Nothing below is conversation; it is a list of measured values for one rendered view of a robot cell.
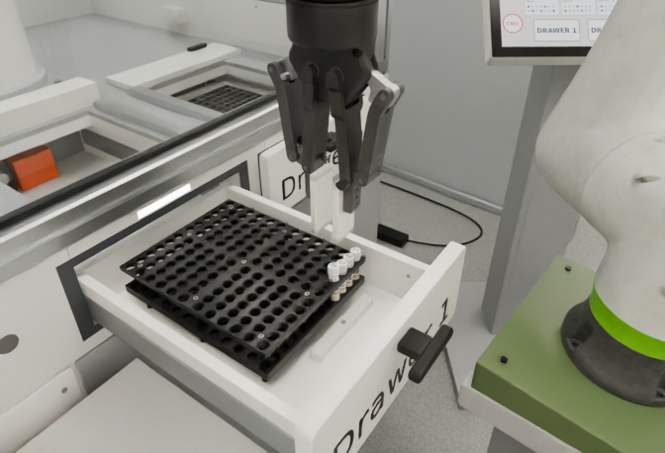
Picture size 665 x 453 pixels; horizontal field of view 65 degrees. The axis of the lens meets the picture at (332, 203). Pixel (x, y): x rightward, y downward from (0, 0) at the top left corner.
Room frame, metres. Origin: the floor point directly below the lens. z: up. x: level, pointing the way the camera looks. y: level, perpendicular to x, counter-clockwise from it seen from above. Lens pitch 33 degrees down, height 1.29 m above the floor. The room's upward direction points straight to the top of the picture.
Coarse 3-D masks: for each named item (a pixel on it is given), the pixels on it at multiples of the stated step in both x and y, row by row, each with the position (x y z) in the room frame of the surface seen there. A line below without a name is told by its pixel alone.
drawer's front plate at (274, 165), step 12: (276, 144) 0.71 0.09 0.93; (264, 156) 0.68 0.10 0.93; (276, 156) 0.69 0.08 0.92; (264, 168) 0.67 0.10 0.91; (276, 168) 0.69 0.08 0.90; (288, 168) 0.71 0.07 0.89; (300, 168) 0.73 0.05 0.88; (336, 168) 0.82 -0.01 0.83; (264, 180) 0.68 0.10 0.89; (276, 180) 0.68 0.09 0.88; (288, 180) 0.71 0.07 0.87; (264, 192) 0.68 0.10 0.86; (276, 192) 0.68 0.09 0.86; (288, 192) 0.71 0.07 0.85; (300, 192) 0.73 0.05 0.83; (288, 204) 0.70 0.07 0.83
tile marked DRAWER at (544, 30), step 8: (536, 24) 1.08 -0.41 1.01; (544, 24) 1.08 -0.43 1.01; (552, 24) 1.08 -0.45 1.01; (560, 24) 1.08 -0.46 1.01; (568, 24) 1.08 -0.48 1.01; (576, 24) 1.08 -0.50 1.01; (536, 32) 1.07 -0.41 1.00; (544, 32) 1.07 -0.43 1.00; (552, 32) 1.07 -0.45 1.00; (560, 32) 1.07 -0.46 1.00; (568, 32) 1.07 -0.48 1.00; (576, 32) 1.07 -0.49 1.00; (536, 40) 1.06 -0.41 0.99; (544, 40) 1.06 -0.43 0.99; (552, 40) 1.06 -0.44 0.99; (560, 40) 1.06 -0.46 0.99; (568, 40) 1.06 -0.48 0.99; (576, 40) 1.06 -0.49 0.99
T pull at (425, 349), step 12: (444, 324) 0.36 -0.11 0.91; (408, 336) 0.34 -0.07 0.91; (420, 336) 0.34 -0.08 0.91; (444, 336) 0.34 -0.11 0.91; (408, 348) 0.33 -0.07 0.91; (420, 348) 0.33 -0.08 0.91; (432, 348) 0.33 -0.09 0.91; (420, 360) 0.31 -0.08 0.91; (432, 360) 0.32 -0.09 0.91; (420, 372) 0.30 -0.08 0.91
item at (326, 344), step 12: (360, 300) 0.46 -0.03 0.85; (372, 300) 0.46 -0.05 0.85; (348, 312) 0.44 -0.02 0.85; (360, 312) 0.44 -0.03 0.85; (336, 324) 0.42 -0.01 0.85; (348, 324) 0.42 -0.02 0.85; (324, 336) 0.40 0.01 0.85; (336, 336) 0.40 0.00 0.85; (312, 348) 0.38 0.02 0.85; (324, 348) 0.38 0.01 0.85
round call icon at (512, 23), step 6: (504, 18) 1.09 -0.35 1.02; (510, 18) 1.09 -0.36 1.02; (516, 18) 1.09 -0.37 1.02; (522, 18) 1.09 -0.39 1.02; (504, 24) 1.08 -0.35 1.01; (510, 24) 1.08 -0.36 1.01; (516, 24) 1.08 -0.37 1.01; (522, 24) 1.08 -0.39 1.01; (504, 30) 1.07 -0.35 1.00; (510, 30) 1.07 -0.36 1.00; (516, 30) 1.07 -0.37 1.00; (522, 30) 1.07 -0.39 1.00
